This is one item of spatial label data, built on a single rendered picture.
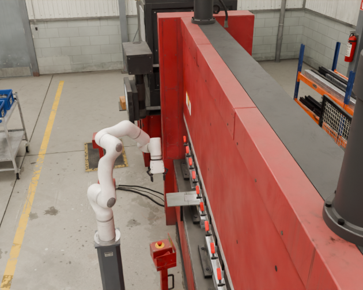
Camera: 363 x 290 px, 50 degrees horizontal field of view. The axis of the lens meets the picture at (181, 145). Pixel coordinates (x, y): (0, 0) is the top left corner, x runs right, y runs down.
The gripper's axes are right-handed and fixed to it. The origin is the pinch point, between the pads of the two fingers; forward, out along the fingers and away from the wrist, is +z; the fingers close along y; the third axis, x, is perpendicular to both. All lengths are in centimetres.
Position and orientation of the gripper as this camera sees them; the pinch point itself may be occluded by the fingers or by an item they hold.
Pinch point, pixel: (158, 179)
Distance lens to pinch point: 290.9
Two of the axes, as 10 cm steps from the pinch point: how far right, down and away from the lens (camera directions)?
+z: 0.8, 10.0, 0.3
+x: 3.1, 0.1, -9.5
